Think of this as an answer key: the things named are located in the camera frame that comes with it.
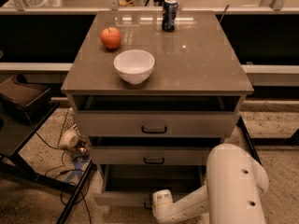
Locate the black stand leg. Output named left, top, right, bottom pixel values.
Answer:
left=237, top=117, right=262, bottom=164

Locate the grey drawer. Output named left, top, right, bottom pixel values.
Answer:
left=89, top=147, right=211, bottom=165
left=93, top=164, right=206, bottom=209
left=73, top=111, right=240, bottom=138

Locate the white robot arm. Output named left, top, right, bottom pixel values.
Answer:
left=152, top=144, right=269, bottom=224

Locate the dark soda can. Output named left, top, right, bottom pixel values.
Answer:
left=162, top=0, right=178, bottom=32

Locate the white bowl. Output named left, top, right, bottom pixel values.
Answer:
left=114, top=49, right=155, bottom=85

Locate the grey drawer cabinet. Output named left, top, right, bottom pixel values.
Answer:
left=60, top=10, right=254, bottom=189

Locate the brown bag on table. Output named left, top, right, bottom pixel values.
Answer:
left=0, top=74, right=51, bottom=118

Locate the wire mesh basket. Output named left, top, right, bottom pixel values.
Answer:
left=58, top=108, right=79, bottom=147

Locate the white round device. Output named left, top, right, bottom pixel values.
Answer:
left=59, top=129, right=79, bottom=148

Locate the black side table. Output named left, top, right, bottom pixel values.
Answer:
left=0, top=102, right=95, bottom=224

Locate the red apple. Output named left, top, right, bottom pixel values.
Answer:
left=100, top=27, right=121, bottom=49

